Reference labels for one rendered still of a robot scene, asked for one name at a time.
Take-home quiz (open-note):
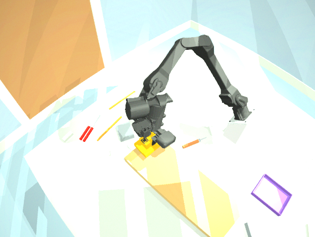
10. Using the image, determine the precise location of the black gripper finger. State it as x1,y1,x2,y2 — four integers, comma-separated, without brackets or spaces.
151,136,157,146

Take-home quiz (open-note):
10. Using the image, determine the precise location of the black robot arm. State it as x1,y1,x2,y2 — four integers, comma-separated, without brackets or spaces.
125,35,252,138

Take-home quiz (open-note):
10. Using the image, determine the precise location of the purple rectangular tray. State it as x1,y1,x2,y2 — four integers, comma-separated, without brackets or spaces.
251,173,292,216

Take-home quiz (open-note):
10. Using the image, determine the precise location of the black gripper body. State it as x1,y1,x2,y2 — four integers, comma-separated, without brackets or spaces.
146,114,176,149

